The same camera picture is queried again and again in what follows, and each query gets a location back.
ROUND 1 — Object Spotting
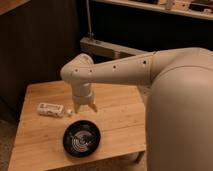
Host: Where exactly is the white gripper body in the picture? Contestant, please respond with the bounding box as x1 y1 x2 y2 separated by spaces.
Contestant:
72 83 94 105

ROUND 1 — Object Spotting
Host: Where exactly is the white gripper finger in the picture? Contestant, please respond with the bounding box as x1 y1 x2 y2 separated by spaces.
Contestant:
88 103 98 112
74 103 80 113

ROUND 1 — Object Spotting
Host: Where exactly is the white plastic bottle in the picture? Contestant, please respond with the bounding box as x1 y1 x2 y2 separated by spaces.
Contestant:
37 103 73 118

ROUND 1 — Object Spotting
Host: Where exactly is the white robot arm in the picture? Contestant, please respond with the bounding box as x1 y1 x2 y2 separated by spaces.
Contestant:
60 47 213 171

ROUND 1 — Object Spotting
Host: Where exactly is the black ceramic bowl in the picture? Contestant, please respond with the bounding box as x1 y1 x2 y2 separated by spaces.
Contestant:
63 120 101 158

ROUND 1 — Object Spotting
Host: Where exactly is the wooden table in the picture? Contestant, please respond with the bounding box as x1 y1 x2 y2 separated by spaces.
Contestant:
7 79 148 171

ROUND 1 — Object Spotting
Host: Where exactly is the wooden shelf beam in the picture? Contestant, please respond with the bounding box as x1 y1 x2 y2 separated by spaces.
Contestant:
80 37 144 59

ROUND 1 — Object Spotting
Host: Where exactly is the metal pole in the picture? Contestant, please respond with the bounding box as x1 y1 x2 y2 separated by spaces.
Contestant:
86 0 94 40

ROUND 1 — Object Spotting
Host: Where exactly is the upper wooden shelf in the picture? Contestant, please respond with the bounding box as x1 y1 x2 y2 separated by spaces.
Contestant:
94 0 213 21

